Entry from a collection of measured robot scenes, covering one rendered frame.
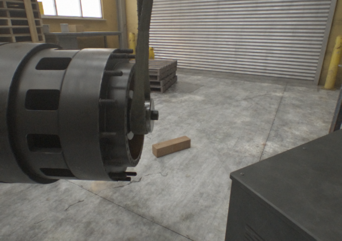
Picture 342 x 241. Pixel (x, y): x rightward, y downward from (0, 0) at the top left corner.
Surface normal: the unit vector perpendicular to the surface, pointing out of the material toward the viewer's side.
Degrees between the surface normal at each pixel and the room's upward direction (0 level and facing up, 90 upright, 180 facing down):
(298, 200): 0
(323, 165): 0
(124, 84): 40
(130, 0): 90
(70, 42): 90
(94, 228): 0
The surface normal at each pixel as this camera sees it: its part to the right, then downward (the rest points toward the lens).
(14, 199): 0.00, -0.94
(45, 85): -0.04, -0.36
